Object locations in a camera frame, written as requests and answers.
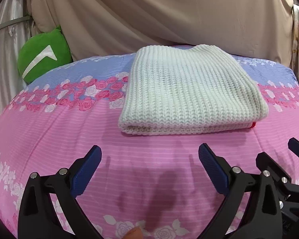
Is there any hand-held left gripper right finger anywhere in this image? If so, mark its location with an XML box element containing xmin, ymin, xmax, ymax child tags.
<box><xmin>198</xmin><ymin>143</ymin><xmax>282</xmax><ymax>239</ymax></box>

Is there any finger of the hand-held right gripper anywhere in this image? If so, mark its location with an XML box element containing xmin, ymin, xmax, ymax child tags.
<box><xmin>255</xmin><ymin>152</ymin><xmax>293</xmax><ymax>192</ymax></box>
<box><xmin>288</xmin><ymin>137</ymin><xmax>299</xmax><ymax>166</ymax></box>

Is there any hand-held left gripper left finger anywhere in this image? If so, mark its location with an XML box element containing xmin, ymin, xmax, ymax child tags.
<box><xmin>17</xmin><ymin>145</ymin><xmax>102</xmax><ymax>239</ymax></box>

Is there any white navy red knit sweater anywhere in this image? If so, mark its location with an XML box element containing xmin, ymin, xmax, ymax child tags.
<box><xmin>118</xmin><ymin>44</ymin><xmax>269</xmax><ymax>137</ymax></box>

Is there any person's left hand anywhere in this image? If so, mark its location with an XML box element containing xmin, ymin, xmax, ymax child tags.
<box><xmin>122</xmin><ymin>226</ymin><xmax>144</xmax><ymax>239</ymax></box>

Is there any pink blue floral bed sheet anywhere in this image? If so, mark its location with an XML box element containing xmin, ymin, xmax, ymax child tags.
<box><xmin>0</xmin><ymin>44</ymin><xmax>299</xmax><ymax>239</ymax></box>

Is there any green pillow with white mark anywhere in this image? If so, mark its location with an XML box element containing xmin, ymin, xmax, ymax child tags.
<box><xmin>17</xmin><ymin>25</ymin><xmax>73</xmax><ymax>84</ymax></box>

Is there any beige curtain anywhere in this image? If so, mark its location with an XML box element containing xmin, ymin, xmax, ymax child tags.
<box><xmin>30</xmin><ymin>0</ymin><xmax>299</xmax><ymax>66</ymax></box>

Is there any grey curtain tie band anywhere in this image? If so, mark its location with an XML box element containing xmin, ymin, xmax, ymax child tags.
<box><xmin>0</xmin><ymin>15</ymin><xmax>33</xmax><ymax>34</ymax></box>

